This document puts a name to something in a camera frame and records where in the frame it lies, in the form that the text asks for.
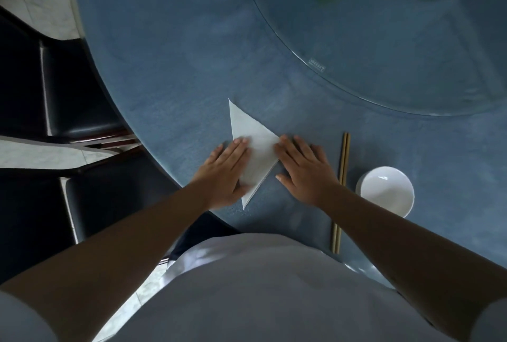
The person's right middle finger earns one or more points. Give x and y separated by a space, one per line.
294 150

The round glass turntable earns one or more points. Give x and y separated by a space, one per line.
356 44

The blue tablecloth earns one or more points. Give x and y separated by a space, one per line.
166 56

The black leather chair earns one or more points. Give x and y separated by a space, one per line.
75 92
115 199

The person's right forearm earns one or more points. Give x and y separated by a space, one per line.
396 252

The person's left thumb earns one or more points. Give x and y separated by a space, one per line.
244 189

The wooden chopstick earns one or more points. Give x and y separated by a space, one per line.
342 155
346 155

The person's left little finger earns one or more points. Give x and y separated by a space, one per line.
213 156

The person's left hand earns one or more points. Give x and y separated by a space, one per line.
221 179

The small white sticker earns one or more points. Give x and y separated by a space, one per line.
316 64

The person's right thumb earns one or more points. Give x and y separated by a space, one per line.
286 181

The person's left forearm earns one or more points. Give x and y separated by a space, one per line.
119 252

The white triangular napkin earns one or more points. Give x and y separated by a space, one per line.
253 135

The person's white shirt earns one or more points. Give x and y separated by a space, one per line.
257 294

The white round bowl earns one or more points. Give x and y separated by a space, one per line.
385 192

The person's left middle finger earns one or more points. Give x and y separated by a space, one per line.
235 154

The person's right hand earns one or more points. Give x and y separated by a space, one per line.
309 179

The person's right little finger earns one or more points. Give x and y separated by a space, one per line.
321 154

